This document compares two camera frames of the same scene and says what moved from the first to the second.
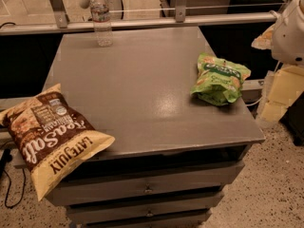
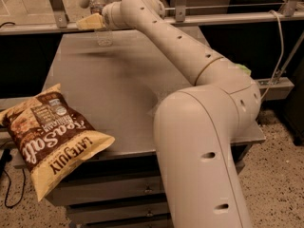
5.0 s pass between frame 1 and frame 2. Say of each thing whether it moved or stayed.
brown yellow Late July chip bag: stayed
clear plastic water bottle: stayed
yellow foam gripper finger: moved
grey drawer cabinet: stayed
